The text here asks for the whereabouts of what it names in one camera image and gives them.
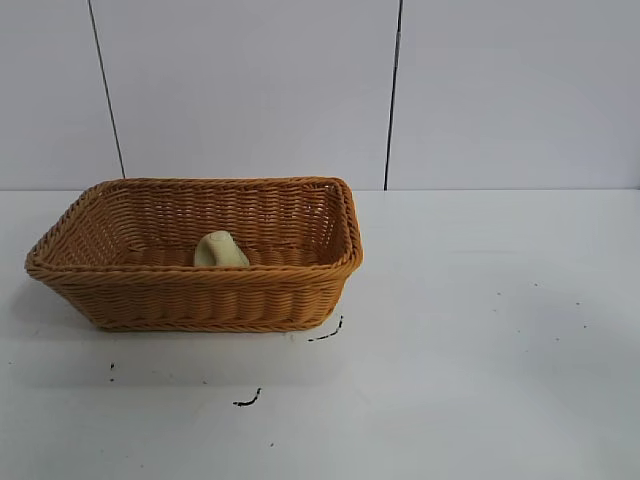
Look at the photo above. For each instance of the pale yellow egg yolk pastry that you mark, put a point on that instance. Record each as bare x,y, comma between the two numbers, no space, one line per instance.
220,250

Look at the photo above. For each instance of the brown woven wicker basket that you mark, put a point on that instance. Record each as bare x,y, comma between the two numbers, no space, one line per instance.
200,295

